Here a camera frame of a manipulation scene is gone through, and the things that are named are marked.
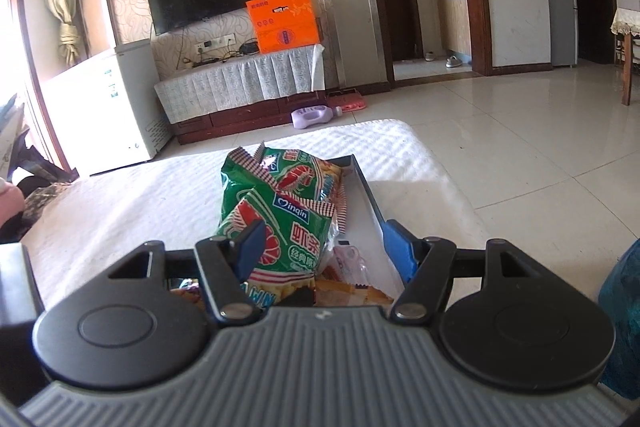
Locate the dining table with lace cloth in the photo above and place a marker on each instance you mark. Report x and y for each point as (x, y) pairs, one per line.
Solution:
(625, 23)

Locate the green prawn cracker bag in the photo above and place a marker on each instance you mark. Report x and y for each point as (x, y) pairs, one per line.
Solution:
(297, 231)
(290, 171)

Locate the orange square snack packet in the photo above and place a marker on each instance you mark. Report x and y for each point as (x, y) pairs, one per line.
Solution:
(191, 294)

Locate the white chest freezer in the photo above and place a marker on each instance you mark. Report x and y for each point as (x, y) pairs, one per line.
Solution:
(105, 111)

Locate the yellow pastry packet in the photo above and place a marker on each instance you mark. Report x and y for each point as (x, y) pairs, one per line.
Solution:
(340, 294)

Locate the orange gift box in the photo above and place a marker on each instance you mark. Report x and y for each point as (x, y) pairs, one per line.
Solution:
(283, 24)

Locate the person's left hand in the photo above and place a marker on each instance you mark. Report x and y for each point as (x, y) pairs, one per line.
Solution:
(12, 201)

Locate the TV stand with white cover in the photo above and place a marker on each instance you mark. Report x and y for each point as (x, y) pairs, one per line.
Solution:
(242, 94)

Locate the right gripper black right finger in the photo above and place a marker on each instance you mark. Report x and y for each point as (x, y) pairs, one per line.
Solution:
(425, 269)

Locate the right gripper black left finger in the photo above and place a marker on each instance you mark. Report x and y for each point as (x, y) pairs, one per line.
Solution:
(224, 265)

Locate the grey rectangular tray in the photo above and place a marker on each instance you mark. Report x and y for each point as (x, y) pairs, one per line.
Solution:
(365, 228)

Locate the wooden kitchen cabinet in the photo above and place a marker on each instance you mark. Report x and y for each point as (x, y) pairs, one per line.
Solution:
(454, 25)

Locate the grey refrigerator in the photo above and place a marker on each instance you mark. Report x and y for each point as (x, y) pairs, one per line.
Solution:
(564, 32)

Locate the clear packet with white ball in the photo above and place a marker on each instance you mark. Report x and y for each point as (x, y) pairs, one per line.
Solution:
(350, 266)

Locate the white table cloth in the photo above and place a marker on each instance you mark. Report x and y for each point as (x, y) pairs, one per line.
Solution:
(177, 200)

